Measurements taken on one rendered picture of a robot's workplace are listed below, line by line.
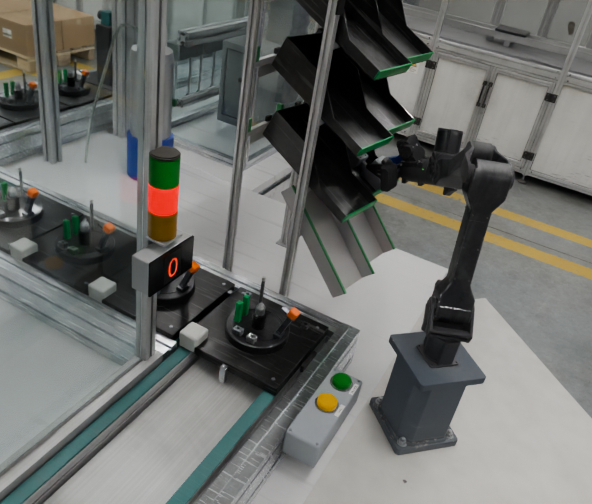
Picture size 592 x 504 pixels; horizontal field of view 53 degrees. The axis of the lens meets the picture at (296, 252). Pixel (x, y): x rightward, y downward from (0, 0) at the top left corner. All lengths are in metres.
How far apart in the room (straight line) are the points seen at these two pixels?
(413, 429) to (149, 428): 0.52
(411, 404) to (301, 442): 0.24
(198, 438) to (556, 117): 4.24
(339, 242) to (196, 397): 0.53
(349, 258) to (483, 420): 0.49
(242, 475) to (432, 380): 0.39
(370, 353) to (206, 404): 0.46
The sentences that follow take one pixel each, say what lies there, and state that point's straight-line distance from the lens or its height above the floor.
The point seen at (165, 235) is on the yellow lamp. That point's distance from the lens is 1.04.
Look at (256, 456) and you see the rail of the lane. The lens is 1.10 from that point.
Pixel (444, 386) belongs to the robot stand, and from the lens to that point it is 1.19.
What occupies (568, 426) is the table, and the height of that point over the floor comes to 0.86.
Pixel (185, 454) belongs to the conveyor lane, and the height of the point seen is 0.92.
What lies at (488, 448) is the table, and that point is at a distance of 1.40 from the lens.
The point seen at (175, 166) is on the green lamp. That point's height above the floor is 1.40.
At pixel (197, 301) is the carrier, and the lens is 1.38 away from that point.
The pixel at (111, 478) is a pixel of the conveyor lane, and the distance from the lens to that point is 1.13.
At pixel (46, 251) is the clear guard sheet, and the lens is 0.91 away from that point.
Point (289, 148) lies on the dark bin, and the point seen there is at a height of 1.30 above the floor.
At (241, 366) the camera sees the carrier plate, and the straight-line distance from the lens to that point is 1.23.
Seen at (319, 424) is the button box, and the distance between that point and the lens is 1.17.
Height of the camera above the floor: 1.82
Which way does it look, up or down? 32 degrees down
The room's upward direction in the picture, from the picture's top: 10 degrees clockwise
